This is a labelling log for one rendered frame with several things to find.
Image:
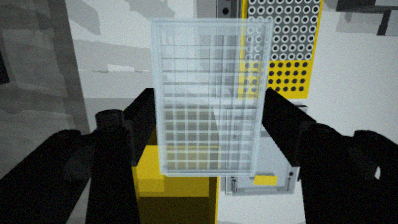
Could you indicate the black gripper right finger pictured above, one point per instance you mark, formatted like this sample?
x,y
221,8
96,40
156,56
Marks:
x,y
333,189

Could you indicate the clear multiwell plate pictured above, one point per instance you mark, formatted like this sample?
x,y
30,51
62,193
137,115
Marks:
x,y
189,58

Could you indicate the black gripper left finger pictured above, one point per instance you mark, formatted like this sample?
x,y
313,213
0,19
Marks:
x,y
46,185

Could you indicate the yellow open-top box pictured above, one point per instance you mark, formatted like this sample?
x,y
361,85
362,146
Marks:
x,y
172,200

